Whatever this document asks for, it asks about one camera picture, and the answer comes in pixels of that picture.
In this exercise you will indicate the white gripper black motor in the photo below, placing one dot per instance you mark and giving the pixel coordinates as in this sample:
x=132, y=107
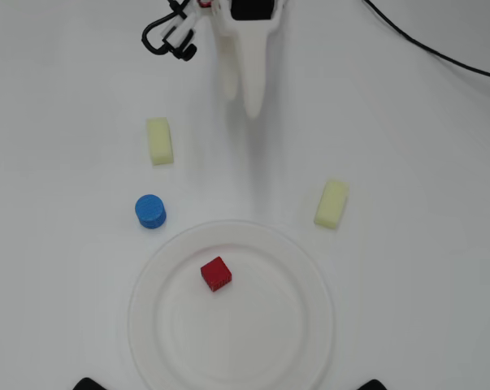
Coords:
x=249, y=38

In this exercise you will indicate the red cube block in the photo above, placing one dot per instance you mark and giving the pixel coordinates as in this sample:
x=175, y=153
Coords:
x=215, y=273

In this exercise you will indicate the pale yellow sponge block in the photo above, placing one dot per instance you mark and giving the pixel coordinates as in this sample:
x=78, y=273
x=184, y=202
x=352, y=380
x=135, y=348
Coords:
x=160, y=142
x=331, y=204

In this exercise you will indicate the blue cylinder block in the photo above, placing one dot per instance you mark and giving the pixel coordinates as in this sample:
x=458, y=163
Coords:
x=150, y=211

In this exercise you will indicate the white round plate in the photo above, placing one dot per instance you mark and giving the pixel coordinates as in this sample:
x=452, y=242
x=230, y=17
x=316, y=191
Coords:
x=232, y=325

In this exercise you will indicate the black stand foot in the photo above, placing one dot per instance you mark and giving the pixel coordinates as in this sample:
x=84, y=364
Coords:
x=88, y=384
x=374, y=385

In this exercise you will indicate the small white black camera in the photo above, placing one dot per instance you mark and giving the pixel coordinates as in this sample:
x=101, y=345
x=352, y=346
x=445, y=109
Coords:
x=179, y=34

